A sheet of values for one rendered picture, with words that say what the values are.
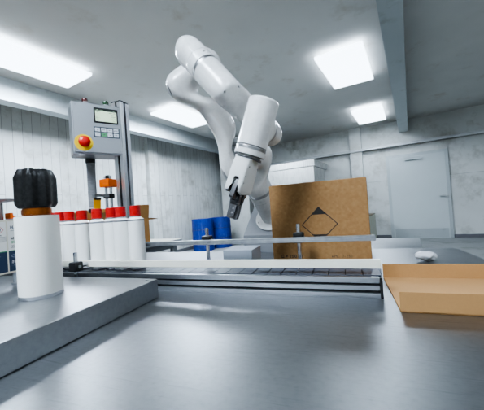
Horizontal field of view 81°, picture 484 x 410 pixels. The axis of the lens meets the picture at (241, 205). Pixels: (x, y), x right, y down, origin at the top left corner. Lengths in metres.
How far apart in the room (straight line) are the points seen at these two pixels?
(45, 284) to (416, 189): 8.19
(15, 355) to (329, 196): 0.80
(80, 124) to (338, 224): 0.95
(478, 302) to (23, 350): 0.76
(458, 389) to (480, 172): 8.26
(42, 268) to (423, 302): 0.79
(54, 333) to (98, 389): 0.18
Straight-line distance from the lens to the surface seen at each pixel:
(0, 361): 0.58
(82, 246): 1.13
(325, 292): 0.72
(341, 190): 0.91
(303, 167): 7.50
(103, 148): 1.18
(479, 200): 8.62
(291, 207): 0.93
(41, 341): 0.61
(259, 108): 0.77
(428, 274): 0.91
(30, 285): 0.80
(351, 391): 0.41
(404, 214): 8.47
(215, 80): 0.86
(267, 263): 0.74
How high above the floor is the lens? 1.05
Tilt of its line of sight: 1 degrees up
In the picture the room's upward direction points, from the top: 4 degrees counter-clockwise
